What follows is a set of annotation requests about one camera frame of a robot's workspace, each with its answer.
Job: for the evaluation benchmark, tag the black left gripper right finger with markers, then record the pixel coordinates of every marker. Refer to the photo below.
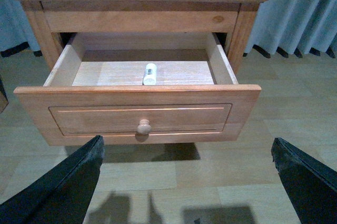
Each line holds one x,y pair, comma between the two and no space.
309,184

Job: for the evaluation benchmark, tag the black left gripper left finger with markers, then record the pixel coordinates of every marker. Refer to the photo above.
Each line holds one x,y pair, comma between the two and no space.
63,194

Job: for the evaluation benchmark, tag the wooden drawer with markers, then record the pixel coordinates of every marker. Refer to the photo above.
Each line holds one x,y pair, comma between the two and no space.
96,88

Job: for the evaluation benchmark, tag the white medicine bottle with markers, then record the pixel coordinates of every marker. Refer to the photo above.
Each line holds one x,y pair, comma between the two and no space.
150,74

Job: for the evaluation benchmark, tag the light grey curtain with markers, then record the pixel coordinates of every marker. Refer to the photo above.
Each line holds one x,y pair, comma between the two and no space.
288,24

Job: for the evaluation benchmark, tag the wooden nightstand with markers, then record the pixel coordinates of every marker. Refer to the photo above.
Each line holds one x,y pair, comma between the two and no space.
51,19

